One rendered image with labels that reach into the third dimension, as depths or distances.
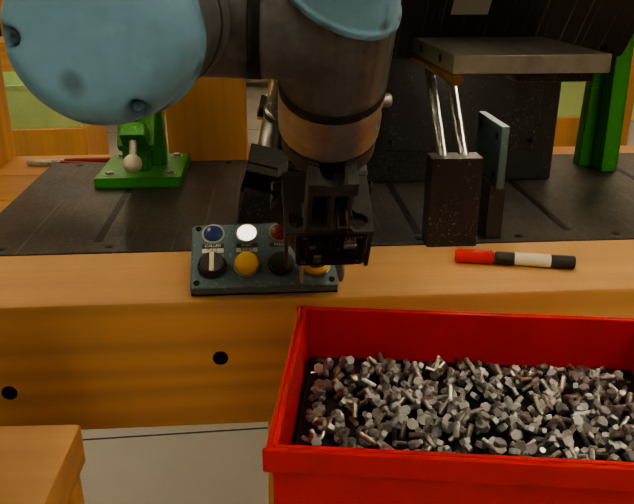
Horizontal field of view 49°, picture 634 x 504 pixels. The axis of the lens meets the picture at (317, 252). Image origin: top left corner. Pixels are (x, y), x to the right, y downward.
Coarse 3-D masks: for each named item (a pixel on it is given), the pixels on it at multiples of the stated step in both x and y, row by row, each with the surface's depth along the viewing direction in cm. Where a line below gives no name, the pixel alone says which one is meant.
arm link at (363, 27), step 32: (288, 0) 40; (320, 0) 39; (352, 0) 39; (384, 0) 40; (288, 32) 41; (320, 32) 41; (352, 32) 40; (384, 32) 41; (288, 64) 42; (320, 64) 42; (352, 64) 42; (384, 64) 44; (288, 96) 47; (320, 96) 45; (352, 96) 45; (384, 96) 48
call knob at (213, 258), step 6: (210, 252) 71; (216, 252) 71; (204, 258) 71; (210, 258) 71; (216, 258) 71; (222, 258) 71; (204, 264) 70; (210, 264) 70; (216, 264) 70; (222, 264) 71; (204, 270) 70; (210, 270) 70; (216, 270) 70; (222, 270) 71
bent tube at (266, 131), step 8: (272, 80) 98; (264, 120) 95; (264, 128) 94; (272, 128) 94; (264, 136) 93; (272, 136) 93; (280, 136) 94; (264, 144) 93; (272, 144) 93; (280, 144) 94
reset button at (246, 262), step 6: (246, 252) 71; (240, 258) 71; (246, 258) 71; (252, 258) 71; (240, 264) 70; (246, 264) 70; (252, 264) 71; (258, 264) 71; (240, 270) 70; (246, 270) 71; (252, 270) 71
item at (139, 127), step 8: (136, 120) 104; (144, 120) 106; (152, 120) 106; (120, 128) 102; (128, 128) 102; (136, 128) 103; (144, 128) 103; (152, 128) 106; (120, 136) 102; (128, 136) 102; (136, 136) 102; (144, 136) 103; (152, 136) 105; (120, 144) 105; (128, 144) 104; (144, 144) 105; (152, 144) 105
